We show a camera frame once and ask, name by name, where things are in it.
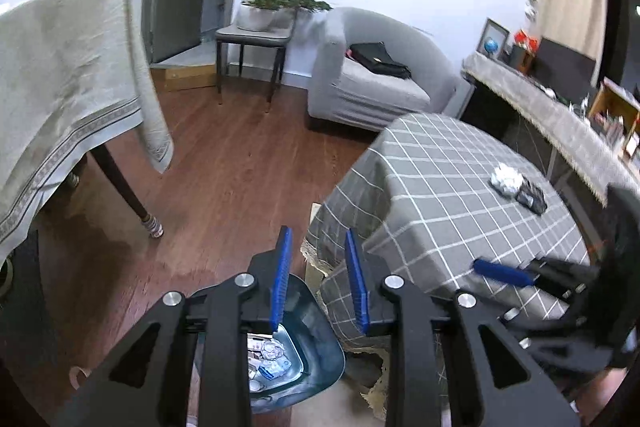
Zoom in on potted plant in white pot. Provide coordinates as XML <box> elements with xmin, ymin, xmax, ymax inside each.
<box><xmin>292</xmin><ymin>0</ymin><xmax>334</xmax><ymax>14</ymax></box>
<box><xmin>237</xmin><ymin>0</ymin><xmax>301</xmax><ymax>32</ymax></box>

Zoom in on black television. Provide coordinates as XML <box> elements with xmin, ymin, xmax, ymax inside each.
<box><xmin>530</xmin><ymin>37</ymin><xmax>598</xmax><ymax>104</ymax></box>

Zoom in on tape roll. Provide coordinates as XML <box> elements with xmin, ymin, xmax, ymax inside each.
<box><xmin>69</xmin><ymin>364</ymin><xmax>92</xmax><ymax>391</ymax></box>

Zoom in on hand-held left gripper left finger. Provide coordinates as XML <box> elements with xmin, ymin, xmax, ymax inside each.
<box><xmin>52</xmin><ymin>226</ymin><xmax>294</xmax><ymax>427</ymax></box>

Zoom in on beige lace cloth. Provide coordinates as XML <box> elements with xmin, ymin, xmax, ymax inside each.
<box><xmin>300</xmin><ymin>239</ymin><xmax>396</xmax><ymax>423</ymax></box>

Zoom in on person's right forearm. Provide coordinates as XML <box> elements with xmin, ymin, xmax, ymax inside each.
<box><xmin>567</xmin><ymin>366</ymin><xmax>628</xmax><ymax>425</ymax></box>

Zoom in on black handbag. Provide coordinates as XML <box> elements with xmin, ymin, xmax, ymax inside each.
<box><xmin>346</xmin><ymin>42</ymin><xmax>412</xmax><ymax>80</ymax></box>

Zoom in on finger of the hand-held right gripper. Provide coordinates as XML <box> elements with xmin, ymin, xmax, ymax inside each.
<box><xmin>500</xmin><ymin>303</ymin><xmax>618</xmax><ymax>376</ymax></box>
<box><xmin>472</xmin><ymin>257</ymin><xmax>601</xmax><ymax>304</ymax></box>

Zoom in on long side table with cloth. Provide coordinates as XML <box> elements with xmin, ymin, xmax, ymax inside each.
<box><xmin>461</xmin><ymin>53</ymin><xmax>640</xmax><ymax>208</ymax></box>

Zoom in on picture frame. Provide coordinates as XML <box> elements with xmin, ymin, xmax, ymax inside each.
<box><xmin>477</xmin><ymin>18</ymin><xmax>511</xmax><ymax>58</ymax></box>

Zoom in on open wooden box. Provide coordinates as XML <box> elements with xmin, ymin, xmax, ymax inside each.
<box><xmin>587</xmin><ymin>78</ymin><xmax>640</xmax><ymax>160</ymax></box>

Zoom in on dark wooden table leg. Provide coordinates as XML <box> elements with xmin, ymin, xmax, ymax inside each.
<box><xmin>92</xmin><ymin>144</ymin><xmax>165</xmax><ymax>239</ymax></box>

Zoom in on trash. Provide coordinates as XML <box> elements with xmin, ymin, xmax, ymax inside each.
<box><xmin>260</xmin><ymin>339</ymin><xmax>287</xmax><ymax>362</ymax></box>

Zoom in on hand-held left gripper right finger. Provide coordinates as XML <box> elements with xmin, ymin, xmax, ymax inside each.
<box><xmin>345</xmin><ymin>228</ymin><xmax>583</xmax><ymax>427</ymax></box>

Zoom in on red flag ornament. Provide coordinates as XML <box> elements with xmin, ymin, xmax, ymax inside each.
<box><xmin>515</xmin><ymin>29</ymin><xmax>541</xmax><ymax>51</ymax></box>

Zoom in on dark teal trash bin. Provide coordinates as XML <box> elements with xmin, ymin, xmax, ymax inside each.
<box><xmin>190</xmin><ymin>276</ymin><xmax>347</xmax><ymax>415</ymax></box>

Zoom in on beige patterned tablecloth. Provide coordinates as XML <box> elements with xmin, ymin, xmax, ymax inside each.
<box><xmin>0</xmin><ymin>0</ymin><xmax>174</xmax><ymax>260</ymax></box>

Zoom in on grey armchair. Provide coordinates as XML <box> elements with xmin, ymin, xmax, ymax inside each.
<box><xmin>307</xmin><ymin>7</ymin><xmax>458</xmax><ymax>132</ymax></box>

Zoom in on grey checked tablecloth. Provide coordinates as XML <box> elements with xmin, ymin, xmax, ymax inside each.
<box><xmin>306</xmin><ymin>112</ymin><xmax>593</xmax><ymax>353</ymax></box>

